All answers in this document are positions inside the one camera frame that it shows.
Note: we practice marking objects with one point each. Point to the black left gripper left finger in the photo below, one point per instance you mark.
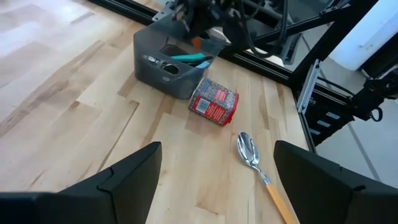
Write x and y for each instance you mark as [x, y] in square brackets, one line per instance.
[93, 202]

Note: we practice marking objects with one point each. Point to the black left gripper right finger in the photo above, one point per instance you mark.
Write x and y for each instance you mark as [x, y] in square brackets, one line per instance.
[326, 196]

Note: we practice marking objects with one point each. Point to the plain silver spoon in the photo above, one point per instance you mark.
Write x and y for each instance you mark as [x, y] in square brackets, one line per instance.
[152, 59]

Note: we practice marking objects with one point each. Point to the red spice box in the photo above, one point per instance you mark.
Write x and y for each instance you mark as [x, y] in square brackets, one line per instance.
[214, 101]

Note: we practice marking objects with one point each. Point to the black plastic tray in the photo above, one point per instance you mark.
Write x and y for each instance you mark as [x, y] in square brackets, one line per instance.
[161, 77]

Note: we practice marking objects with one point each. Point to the black aluminium rig frame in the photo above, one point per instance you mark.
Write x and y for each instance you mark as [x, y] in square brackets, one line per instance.
[295, 68]

